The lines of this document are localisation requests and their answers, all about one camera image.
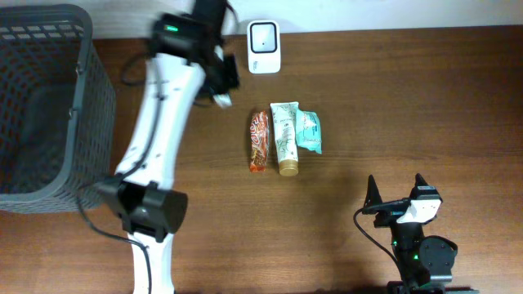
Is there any orange snack bar wrapper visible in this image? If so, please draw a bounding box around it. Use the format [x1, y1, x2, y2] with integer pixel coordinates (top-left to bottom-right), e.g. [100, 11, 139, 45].
[249, 111, 270, 172]

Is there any white cream tube gold cap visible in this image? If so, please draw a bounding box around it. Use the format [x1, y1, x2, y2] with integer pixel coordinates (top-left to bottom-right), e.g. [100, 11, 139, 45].
[270, 101, 299, 176]

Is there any green wet wipes pack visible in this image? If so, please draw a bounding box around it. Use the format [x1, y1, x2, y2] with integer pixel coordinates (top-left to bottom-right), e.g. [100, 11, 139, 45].
[296, 109, 322, 154]

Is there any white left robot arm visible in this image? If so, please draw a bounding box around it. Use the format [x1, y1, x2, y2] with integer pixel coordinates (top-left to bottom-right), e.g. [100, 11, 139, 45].
[93, 1, 239, 293]

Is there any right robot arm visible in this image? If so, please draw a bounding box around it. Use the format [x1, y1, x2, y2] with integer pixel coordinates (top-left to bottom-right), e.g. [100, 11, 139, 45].
[353, 173, 476, 294]

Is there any grey plastic basket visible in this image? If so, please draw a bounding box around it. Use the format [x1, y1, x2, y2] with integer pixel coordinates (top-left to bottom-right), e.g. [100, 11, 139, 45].
[1, 4, 116, 214]

